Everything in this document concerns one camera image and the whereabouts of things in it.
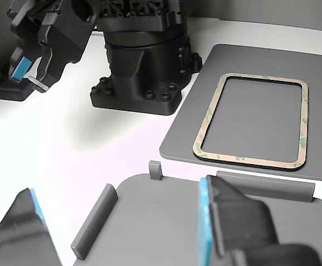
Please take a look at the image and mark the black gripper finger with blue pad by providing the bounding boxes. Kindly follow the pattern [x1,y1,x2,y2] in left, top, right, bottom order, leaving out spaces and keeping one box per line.
[196,175,322,266]
[0,187,63,266]

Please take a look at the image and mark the black gripper oval hole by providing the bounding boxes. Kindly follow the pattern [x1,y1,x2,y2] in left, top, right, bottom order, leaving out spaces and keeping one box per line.
[8,0,98,94]

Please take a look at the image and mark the tan rectangular adhesive frame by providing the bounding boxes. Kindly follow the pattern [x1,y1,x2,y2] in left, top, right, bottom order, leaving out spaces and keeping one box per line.
[191,72,309,170]

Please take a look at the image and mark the black six-joint robot arm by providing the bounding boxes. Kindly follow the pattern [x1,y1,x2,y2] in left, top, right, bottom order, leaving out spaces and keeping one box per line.
[71,0,203,116]

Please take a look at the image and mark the grey holder plate with ridges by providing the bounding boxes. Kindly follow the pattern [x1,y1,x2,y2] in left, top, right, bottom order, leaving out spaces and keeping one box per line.
[70,160,322,266]

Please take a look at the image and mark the black stand foot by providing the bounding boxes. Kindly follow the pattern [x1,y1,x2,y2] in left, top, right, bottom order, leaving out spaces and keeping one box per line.
[0,38,37,102]

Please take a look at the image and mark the flat grey plate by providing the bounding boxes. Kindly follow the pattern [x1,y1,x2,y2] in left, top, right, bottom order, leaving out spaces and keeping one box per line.
[159,43,322,182]

